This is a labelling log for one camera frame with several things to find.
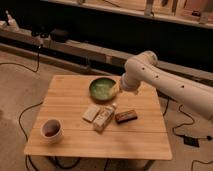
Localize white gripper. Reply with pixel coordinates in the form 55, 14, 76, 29
109, 75, 140, 96

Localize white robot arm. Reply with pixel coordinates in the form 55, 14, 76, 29
119, 51, 213, 120

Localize green ceramic bowl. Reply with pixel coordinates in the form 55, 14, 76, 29
89, 77, 116, 101

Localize brown chocolate bar box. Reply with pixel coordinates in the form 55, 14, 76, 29
115, 110, 138, 124

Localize small white box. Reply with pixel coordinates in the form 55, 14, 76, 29
82, 104, 100, 122

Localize wooden table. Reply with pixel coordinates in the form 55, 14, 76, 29
24, 75, 172, 160

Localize white cup with brown inside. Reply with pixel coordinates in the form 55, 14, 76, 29
40, 119, 63, 144

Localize dark object on ledge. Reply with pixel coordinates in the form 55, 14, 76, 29
50, 29, 69, 43

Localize black power adapter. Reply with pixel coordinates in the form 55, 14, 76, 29
183, 136, 199, 147

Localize white spray bottle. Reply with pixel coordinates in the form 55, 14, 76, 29
5, 11, 19, 31

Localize black cable on right floor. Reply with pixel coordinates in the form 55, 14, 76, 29
162, 96, 213, 171

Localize black cable on floor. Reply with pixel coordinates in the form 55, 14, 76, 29
0, 44, 81, 171
162, 96, 213, 171

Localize black cable on left floor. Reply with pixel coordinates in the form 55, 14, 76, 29
0, 44, 81, 171

